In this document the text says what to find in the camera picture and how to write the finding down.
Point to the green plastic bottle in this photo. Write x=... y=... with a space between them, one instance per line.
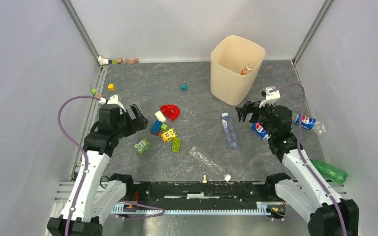
x=330 y=172

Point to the crushed Pepsi bottle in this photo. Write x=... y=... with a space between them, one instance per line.
x=310 y=124

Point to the clear bottle purple label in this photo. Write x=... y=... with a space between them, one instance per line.
x=229 y=130

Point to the yellow cube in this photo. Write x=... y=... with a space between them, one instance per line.
x=111 y=87

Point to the green face brick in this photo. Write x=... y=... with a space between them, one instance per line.
x=142 y=146

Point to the green flat brick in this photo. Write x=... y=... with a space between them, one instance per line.
x=176 y=144

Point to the teal cube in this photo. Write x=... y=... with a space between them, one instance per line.
x=184 y=87

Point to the red horseshoe toy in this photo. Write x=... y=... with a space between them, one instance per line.
x=171 y=111

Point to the small green block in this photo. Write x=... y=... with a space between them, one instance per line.
x=164 y=127

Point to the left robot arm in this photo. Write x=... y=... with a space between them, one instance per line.
x=85 y=212

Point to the blue toy brick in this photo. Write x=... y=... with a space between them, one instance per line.
x=155 y=130

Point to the Pepsi bottle blue label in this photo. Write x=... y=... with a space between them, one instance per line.
x=259 y=130

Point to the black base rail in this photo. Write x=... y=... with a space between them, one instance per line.
x=194 y=195

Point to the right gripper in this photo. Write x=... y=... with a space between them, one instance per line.
x=251 y=106

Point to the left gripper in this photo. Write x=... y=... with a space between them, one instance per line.
x=138 y=123

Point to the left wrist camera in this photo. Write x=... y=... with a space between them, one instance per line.
x=113 y=100

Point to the beige plastic bin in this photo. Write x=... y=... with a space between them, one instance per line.
x=228 y=59

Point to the clear long plastic bottle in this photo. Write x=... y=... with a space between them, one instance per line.
x=210 y=162

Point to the wooden arch block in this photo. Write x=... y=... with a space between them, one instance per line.
x=132 y=61

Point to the yellow number brick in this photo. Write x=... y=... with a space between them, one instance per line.
x=169 y=135

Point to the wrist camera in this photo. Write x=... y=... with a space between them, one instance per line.
x=271 y=96
x=113 y=100

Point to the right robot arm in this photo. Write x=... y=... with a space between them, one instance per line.
x=325 y=211

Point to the white arch block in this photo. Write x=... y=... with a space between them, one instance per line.
x=103 y=61

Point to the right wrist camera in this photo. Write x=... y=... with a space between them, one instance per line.
x=271 y=96

